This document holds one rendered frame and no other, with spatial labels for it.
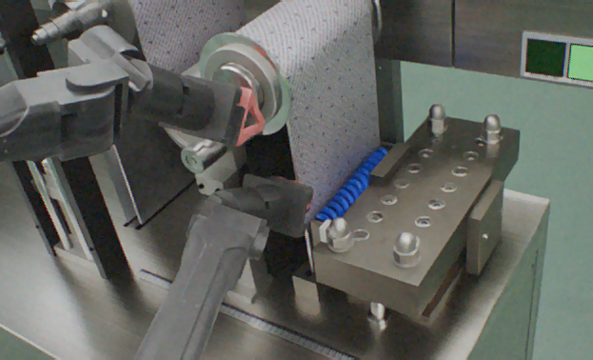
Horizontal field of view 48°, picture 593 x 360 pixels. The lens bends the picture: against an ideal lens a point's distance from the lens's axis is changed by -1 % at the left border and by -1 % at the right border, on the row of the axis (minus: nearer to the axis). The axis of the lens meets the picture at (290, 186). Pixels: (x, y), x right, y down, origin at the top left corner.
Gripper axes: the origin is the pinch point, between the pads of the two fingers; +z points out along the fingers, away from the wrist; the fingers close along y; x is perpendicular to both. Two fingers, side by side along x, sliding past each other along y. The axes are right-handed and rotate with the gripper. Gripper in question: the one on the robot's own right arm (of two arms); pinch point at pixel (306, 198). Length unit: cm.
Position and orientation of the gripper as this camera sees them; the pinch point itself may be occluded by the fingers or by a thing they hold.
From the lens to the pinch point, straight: 96.6
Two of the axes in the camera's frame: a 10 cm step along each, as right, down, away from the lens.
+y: 8.3, 2.3, -5.1
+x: 1.5, -9.7, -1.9
